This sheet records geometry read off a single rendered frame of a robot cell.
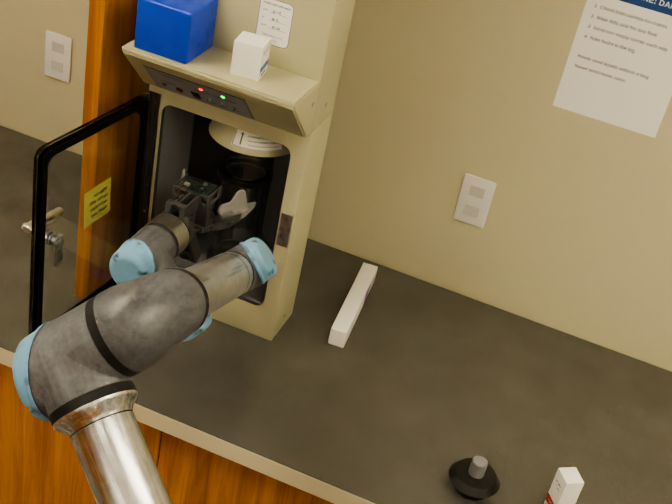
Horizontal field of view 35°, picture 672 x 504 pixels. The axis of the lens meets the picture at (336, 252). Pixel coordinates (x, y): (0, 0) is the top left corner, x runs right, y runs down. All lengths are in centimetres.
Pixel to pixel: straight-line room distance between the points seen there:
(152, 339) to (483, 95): 108
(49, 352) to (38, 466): 86
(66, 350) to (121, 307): 9
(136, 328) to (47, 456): 89
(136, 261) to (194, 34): 39
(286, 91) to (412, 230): 72
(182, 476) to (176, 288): 72
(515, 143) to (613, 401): 56
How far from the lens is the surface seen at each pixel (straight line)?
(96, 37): 188
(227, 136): 196
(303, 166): 189
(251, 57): 176
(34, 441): 219
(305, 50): 181
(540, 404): 215
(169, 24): 178
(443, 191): 231
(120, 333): 134
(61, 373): 138
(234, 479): 198
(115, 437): 137
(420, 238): 238
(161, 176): 206
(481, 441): 202
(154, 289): 136
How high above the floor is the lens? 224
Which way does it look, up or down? 33 degrees down
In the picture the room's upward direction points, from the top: 13 degrees clockwise
